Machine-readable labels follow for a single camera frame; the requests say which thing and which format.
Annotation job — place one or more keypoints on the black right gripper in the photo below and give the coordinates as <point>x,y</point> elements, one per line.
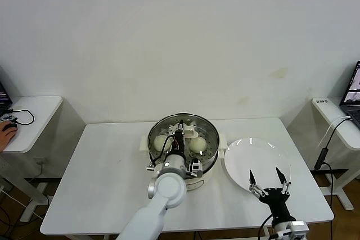
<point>277,200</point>

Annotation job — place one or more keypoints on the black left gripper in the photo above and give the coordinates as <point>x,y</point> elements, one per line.
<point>178,145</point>

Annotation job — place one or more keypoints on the white steamed baozi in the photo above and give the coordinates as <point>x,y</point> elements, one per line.
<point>198,144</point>
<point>160,142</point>

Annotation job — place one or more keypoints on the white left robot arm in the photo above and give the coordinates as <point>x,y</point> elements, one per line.
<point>168,192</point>

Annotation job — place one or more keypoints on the steel steamer basket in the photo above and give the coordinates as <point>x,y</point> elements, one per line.
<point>213,159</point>

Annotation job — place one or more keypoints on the person's bare hand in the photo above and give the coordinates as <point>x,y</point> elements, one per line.
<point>7,140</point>

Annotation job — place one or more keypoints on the white round plate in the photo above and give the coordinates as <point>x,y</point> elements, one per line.
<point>253,161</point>

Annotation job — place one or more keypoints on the cream electric cooker base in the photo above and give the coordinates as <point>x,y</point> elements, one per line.
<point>202,181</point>

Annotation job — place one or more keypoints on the white box black print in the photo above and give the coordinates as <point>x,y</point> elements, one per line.
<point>322,101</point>

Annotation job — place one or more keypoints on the white side table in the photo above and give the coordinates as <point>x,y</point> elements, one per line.
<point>42,116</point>
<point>334,110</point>

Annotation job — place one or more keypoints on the black laptop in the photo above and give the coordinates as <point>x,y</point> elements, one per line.
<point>4,94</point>
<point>353,82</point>

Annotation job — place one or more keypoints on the black computer mouse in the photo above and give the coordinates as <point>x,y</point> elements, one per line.
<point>11,125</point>

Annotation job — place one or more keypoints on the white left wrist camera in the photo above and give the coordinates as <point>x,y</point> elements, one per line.
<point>197,168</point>

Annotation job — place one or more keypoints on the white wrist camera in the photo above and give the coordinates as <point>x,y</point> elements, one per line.
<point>197,168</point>
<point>300,230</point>

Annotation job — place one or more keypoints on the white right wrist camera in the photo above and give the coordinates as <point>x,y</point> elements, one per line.
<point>300,230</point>

